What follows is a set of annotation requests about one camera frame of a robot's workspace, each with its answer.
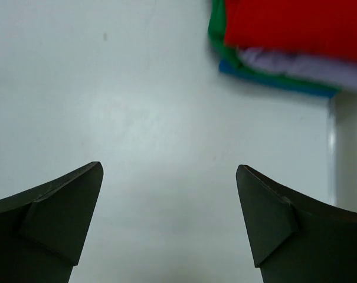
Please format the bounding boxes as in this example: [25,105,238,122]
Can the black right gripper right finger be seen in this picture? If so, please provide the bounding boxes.
[236,165,357,282]

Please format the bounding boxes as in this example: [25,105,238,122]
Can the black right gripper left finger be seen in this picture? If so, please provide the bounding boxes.
[0,162,103,283]

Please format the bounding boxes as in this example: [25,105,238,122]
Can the red t shirt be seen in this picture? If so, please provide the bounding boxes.
[224,0,357,62]

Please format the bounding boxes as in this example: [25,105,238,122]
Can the purple folded t shirt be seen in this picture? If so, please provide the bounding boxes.
[238,48,357,91]

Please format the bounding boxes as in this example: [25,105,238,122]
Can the blue folded t shirt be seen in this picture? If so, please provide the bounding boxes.
[218,59,340,98]

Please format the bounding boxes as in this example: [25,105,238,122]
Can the green folded t shirt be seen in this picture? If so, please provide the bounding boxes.
[207,0,343,93]

